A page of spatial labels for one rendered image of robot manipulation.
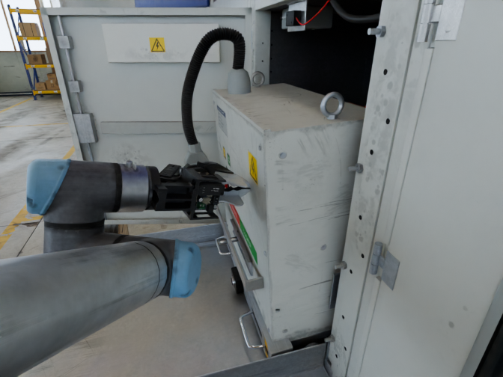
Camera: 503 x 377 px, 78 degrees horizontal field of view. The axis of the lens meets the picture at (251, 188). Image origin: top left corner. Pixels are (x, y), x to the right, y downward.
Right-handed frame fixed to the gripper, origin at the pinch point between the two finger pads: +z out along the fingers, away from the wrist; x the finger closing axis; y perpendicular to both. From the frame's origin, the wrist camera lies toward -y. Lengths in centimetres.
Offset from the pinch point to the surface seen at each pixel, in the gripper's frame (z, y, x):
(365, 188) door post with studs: 7.3, 21.7, 7.9
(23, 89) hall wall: -75, -1189, -122
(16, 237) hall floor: -47, -242, -138
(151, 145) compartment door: -1, -61, -7
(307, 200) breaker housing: 4.6, 13.4, 2.4
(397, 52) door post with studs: 1.9, 23.4, 26.3
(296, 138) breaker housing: -0.9, 12.7, 12.7
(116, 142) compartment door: -11, -67, -9
